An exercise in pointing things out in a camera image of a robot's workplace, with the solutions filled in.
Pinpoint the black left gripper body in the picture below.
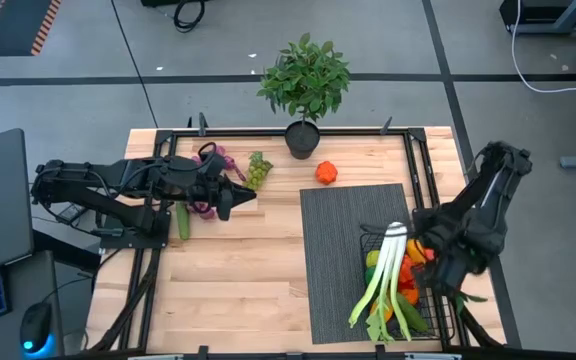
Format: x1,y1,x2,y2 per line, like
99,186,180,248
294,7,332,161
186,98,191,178
155,157,234,221

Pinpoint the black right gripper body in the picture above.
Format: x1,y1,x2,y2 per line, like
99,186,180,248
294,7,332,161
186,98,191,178
427,249,474,296

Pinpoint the green grape bunch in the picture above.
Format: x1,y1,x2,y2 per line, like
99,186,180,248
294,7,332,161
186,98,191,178
242,150,274,192

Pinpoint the purple grape bunch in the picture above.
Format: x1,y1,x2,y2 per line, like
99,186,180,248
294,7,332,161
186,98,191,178
187,143,248,222

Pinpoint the green cucumber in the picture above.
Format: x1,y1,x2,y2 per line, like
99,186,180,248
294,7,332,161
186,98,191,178
174,199,192,242

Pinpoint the green celery bunch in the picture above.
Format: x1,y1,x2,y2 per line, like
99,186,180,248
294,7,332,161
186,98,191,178
347,221,430,344

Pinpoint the small orange round fruit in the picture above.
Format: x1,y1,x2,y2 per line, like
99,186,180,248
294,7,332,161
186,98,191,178
314,159,340,186

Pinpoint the grey woven placemat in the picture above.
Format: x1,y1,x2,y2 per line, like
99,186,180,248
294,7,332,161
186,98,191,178
299,183,444,346

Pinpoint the green potted tree black pot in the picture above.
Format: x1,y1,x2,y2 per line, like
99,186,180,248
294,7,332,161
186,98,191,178
256,32,352,161

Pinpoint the black computer mouse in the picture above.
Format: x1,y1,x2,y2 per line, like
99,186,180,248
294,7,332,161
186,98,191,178
19,301,54,357

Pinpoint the black orange striped floor mat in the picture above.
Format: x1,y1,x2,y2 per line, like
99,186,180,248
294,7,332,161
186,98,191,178
0,0,63,57

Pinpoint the grey desk base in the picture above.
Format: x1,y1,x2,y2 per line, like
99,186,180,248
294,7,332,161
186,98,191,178
498,0,576,35

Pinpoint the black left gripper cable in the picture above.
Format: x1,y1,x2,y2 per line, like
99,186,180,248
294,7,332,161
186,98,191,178
195,141,219,166

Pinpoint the black wire basket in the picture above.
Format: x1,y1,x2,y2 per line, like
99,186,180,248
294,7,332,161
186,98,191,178
359,227,458,343

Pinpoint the black table frame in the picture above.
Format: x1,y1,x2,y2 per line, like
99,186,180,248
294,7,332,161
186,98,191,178
87,113,507,360

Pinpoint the black cable bundle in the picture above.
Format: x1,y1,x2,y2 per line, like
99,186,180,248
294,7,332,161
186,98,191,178
87,247,162,354

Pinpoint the black coiled cable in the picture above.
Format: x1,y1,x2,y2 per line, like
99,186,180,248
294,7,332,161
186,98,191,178
172,0,207,34

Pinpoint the white floor cable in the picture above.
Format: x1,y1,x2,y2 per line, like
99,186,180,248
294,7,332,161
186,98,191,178
510,0,576,95

